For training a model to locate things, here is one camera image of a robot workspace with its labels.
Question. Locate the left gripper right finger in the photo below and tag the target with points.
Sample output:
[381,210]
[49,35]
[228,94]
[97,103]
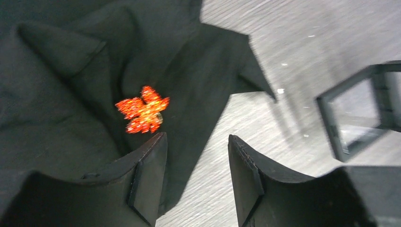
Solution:
[269,194]

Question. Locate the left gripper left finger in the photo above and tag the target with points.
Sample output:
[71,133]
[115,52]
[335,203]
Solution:
[124,193]

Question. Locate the orange maple leaf brooch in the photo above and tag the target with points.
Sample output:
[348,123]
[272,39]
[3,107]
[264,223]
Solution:
[144,112]

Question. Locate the black square box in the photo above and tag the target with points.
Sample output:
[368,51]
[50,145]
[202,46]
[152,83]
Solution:
[362,108]

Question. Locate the black button shirt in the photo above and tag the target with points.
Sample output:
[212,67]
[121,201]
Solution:
[64,64]

